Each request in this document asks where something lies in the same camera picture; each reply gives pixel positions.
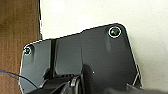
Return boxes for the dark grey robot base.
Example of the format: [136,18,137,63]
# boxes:
[19,23,143,94]

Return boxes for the thin blue cable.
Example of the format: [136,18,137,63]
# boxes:
[0,70,38,90]

